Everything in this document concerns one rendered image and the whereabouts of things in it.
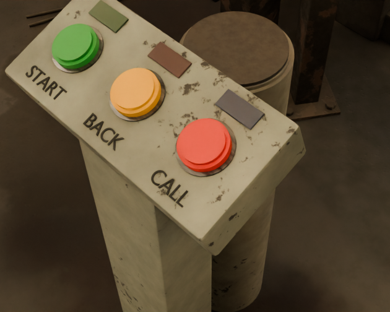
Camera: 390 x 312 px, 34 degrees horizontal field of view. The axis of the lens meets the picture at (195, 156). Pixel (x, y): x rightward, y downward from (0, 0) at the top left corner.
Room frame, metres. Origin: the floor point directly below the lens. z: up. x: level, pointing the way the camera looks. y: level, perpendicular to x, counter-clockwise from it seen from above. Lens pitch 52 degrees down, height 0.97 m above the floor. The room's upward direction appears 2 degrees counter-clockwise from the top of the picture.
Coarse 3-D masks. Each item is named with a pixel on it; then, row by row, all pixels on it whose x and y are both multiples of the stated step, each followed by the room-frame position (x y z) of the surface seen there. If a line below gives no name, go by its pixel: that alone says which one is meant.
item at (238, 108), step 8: (224, 96) 0.33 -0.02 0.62; (232, 96) 0.33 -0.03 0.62; (216, 104) 0.32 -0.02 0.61; (224, 104) 0.32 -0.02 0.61; (232, 104) 0.32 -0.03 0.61; (240, 104) 0.32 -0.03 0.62; (248, 104) 0.32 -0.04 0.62; (232, 112) 0.31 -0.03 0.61; (240, 112) 0.31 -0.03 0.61; (248, 112) 0.31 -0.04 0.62; (256, 112) 0.31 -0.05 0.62; (240, 120) 0.31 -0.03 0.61; (248, 120) 0.30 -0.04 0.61; (256, 120) 0.30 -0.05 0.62; (248, 128) 0.30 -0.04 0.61
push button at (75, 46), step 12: (84, 24) 0.41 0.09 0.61; (60, 36) 0.41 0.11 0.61; (72, 36) 0.40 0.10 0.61; (84, 36) 0.40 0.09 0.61; (96, 36) 0.40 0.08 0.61; (60, 48) 0.39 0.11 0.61; (72, 48) 0.39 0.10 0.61; (84, 48) 0.39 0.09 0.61; (96, 48) 0.39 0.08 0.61; (60, 60) 0.39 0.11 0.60; (72, 60) 0.38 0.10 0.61; (84, 60) 0.38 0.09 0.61
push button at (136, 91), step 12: (132, 72) 0.36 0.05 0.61; (144, 72) 0.35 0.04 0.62; (120, 84) 0.35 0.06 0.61; (132, 84) 0.35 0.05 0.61; (144, 84) 0.34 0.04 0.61; (156, 84) 0.34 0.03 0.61; (120, 96) 0.34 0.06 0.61; (132, 96) 0.34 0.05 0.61; (144, 96) 0.33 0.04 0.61; (156, 96) 0.33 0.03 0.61; (120, 108) 0.33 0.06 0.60; (132, 108) 0.33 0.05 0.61; (144, 108) 0.33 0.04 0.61
